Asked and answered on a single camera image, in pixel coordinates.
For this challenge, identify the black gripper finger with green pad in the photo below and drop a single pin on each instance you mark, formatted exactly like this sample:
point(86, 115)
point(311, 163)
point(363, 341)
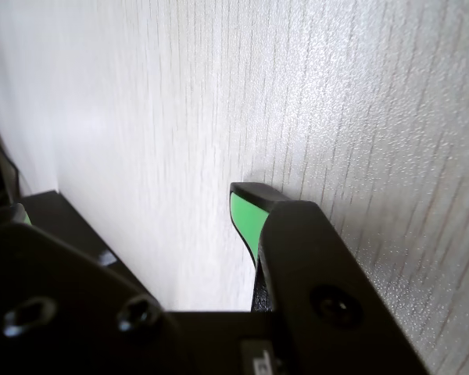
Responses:
point(62, 293)
point(316, 254)

